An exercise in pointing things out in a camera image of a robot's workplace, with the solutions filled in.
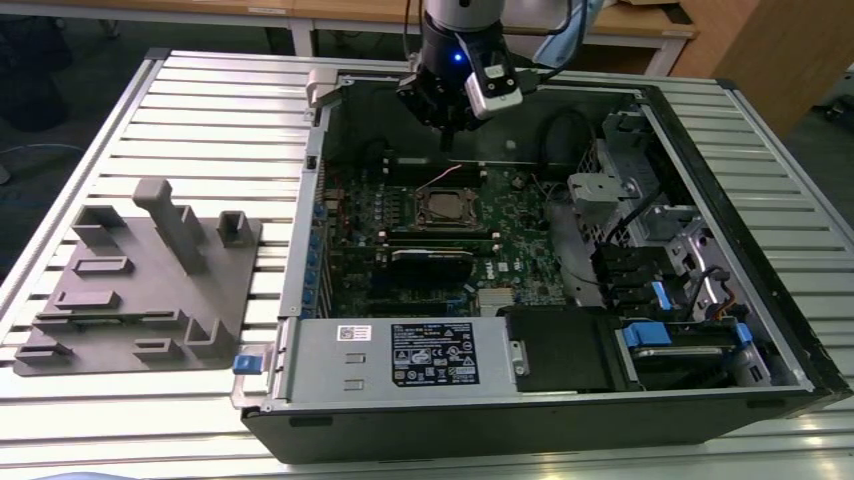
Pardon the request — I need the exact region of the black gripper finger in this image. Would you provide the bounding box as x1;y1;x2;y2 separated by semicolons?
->
396;74;452;152
445;98;483;152

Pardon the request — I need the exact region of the silver CPU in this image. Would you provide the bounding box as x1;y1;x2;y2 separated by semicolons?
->
428;192;467;218

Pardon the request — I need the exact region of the CPU socket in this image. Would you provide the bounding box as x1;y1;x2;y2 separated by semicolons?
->
411;185;490;232

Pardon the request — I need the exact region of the black expansion slot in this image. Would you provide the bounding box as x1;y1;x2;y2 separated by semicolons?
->
365;299;472;318

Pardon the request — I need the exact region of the grey plastic case latch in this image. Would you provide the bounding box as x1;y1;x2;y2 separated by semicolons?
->
304;68;343;109

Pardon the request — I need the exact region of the black graphics card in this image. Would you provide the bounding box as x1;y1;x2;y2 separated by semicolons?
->
389;247;479;289

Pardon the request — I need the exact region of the green motherboard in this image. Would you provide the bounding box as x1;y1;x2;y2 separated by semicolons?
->
317;162;582;319

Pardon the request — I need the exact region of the small silver heatsink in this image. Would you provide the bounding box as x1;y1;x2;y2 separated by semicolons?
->
476;287;519;307

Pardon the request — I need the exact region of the silver metal drive cage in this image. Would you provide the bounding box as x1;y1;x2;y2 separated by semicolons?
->
576;109;742;321

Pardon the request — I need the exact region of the black connector block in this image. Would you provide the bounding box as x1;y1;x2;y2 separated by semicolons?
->
591;244;679;307

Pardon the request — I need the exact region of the blue plastic tab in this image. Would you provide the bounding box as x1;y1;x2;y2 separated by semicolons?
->
644;279;674;311

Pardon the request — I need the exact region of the black plastic shroud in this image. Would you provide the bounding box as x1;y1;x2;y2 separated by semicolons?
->
503;305;634;395

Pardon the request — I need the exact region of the wooden cabinet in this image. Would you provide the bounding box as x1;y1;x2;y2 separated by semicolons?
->
670;0;854;136

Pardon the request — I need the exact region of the hard disk in blue carrier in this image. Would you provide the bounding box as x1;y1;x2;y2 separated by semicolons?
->
616;321;755;392

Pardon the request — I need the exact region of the grey power supply unit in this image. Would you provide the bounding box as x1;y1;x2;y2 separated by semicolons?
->
276;315;520;402

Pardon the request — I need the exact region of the grey parts rack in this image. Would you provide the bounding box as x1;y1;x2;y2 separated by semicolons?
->
10;179;265;377

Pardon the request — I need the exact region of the black PC case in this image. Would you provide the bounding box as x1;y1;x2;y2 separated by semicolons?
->
237;67;854;466

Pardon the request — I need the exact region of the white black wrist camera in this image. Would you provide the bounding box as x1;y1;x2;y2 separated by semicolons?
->
464;62;527;121

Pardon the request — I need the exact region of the thick black cable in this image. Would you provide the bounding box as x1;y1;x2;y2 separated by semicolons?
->
539;107;596;169
603;182;668;249

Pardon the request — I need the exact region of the grey metal bracket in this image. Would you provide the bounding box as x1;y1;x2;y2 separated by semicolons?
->
566;172;636;221

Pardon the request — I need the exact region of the wooden desk white frame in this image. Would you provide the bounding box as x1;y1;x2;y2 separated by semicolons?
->
292;0;700;77
0;0;299;56

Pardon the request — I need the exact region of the grey flat ribbon cable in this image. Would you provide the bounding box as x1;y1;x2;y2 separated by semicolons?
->
544;198;602;307

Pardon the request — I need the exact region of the coloured wire bundle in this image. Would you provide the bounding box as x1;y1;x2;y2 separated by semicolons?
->
707;294;743;322

